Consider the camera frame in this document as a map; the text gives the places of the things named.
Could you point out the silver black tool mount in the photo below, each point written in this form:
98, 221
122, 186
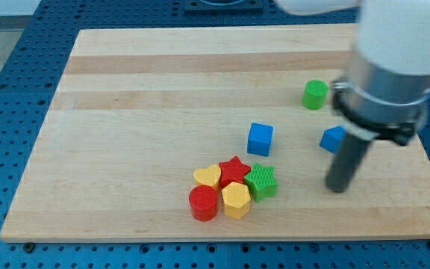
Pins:
379, 104

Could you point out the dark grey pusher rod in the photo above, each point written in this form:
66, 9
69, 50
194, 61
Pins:
348, 158

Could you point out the blue triangle block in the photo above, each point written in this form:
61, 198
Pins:
331, 139

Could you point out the blue cube block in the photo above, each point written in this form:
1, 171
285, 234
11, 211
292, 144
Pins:
260, 139

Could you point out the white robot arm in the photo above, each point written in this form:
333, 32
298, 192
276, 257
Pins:
394, 34

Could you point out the green cylinder block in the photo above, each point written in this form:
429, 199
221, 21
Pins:
315, 94

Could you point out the green star block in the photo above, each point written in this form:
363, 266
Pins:
261, 182

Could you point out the red star block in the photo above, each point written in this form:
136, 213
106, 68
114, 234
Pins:
233, 170

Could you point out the yellow hexagon block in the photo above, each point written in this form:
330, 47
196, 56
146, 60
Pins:
236, 200

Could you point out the yellow heart block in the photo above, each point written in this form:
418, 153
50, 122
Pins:
209, 176

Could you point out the red cylinder block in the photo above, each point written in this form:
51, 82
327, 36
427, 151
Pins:
203, 203

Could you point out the wooden board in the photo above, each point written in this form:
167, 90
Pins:
138, 110

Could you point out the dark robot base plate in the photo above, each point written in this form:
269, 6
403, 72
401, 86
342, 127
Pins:
216, 6

